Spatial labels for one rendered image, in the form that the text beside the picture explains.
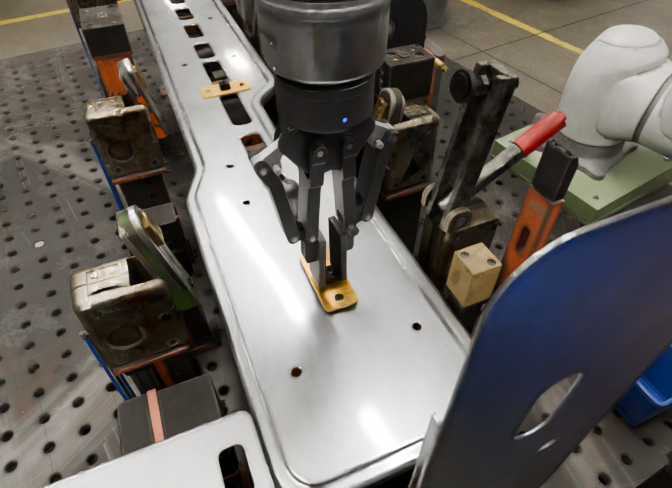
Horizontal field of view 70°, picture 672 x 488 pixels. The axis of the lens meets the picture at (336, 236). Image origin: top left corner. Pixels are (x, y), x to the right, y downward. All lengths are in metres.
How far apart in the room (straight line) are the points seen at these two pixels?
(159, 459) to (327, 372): 0.16
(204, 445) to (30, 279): 0.71
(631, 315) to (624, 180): 1.05
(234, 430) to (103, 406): 0.44
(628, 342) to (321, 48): 0.23
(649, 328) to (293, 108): 0.26
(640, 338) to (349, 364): 0.31
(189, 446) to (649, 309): 0.37
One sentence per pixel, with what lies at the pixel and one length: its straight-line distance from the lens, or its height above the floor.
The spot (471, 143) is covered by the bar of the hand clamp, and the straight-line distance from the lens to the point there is 0.48.
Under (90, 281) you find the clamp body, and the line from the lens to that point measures 0.53.
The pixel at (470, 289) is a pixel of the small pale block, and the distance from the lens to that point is 0.49.
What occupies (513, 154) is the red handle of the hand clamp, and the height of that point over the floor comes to 1.11.
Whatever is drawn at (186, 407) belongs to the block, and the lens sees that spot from 0.49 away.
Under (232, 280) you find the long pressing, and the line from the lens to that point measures 0.54.
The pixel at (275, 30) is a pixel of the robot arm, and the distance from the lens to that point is 0.33.
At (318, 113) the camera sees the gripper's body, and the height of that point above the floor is 1.23.
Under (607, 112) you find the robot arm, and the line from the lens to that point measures 1.13.
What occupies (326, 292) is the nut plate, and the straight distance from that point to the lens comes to 0.51.
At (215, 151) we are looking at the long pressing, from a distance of 0.73.
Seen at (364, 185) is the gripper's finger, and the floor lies 1.13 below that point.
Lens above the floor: 1.41
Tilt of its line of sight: 45 degrees down
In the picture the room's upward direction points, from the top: straight up
